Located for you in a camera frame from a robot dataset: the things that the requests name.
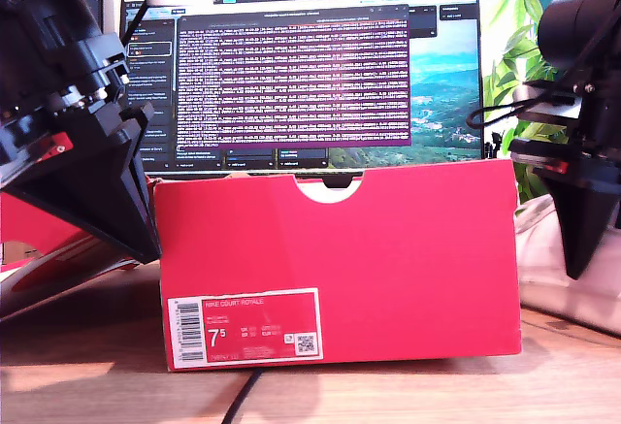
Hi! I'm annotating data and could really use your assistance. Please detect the black thin-bezel computer monitor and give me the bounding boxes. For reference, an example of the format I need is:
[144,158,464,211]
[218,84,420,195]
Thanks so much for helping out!
[72,0,106,40]

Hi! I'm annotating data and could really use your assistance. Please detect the wide black Huawei monitor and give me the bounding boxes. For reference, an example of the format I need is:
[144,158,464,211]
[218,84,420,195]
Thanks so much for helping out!
[119,0,486,190]

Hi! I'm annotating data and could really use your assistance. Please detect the black table cable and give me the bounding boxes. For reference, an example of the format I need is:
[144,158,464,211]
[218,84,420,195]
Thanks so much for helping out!
[223,368,266,424]

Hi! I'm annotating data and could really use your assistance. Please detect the green leafy potted plant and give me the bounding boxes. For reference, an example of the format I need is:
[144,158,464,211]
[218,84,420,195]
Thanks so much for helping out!
[484,0,591,205]

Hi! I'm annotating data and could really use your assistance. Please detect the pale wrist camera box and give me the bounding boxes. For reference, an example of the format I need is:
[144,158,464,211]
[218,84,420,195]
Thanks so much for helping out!
[512,84,582,127]

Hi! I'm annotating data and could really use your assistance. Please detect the white leather sneaker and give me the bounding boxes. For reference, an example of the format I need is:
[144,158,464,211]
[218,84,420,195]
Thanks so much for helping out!
[514,194,621,339]

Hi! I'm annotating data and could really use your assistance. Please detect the red Nike shoebox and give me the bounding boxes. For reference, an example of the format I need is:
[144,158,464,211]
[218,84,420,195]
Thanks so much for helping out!
[0,158,524,373]

